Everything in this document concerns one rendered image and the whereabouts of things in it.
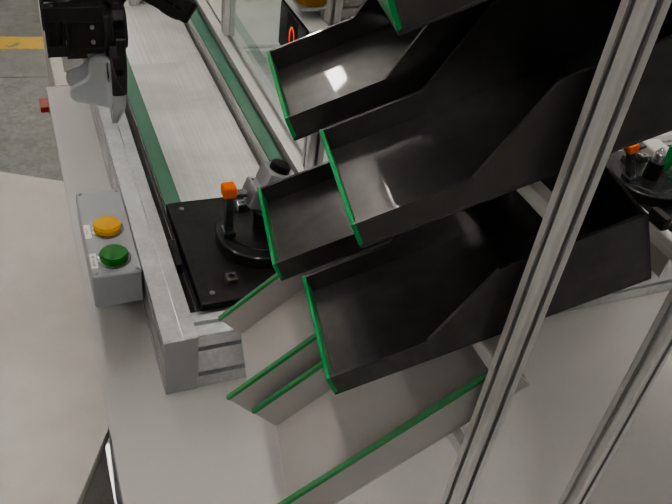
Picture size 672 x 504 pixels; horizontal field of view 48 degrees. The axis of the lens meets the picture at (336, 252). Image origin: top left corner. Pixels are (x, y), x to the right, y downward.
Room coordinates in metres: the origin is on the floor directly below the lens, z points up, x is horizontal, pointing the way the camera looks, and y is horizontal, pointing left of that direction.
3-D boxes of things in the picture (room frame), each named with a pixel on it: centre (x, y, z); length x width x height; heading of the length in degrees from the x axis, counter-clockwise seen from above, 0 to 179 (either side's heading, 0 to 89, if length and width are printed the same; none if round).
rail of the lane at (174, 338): (1.07, 0.37, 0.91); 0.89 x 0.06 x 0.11; 26
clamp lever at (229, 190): (0.87, 0.15, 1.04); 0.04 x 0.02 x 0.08; 116
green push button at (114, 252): (0.81, 0.31, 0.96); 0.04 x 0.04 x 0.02
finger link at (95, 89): (0.74, 0.29, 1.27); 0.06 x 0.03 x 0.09; 116
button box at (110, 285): (0.87, 0.35, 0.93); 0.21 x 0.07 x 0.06; 26
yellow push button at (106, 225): (0.87, 0.35, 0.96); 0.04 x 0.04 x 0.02
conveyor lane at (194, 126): (1.17, 0.23, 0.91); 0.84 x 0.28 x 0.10; 26
